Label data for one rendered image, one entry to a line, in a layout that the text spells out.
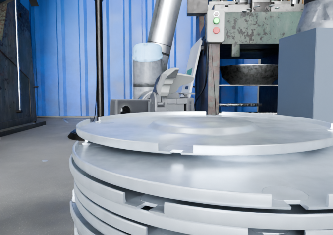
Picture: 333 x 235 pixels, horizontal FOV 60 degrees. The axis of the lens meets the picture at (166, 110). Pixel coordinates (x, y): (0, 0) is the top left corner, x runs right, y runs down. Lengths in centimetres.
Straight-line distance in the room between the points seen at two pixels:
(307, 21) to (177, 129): 68
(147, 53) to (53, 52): 230
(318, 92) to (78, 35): 241
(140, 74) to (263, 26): 86
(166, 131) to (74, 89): 262
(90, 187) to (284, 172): 12
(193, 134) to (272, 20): 123
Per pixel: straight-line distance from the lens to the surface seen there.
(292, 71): 92
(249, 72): 151
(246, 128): 31
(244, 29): 144
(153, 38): 86
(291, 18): 151
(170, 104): 55
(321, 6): 93
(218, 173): 19
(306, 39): 87
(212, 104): 133
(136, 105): 58
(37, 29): 304
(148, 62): 72
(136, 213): 17
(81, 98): 285
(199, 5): 141
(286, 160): 24
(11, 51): 222
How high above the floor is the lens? 30
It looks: 5 degrees down
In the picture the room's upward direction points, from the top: straight up
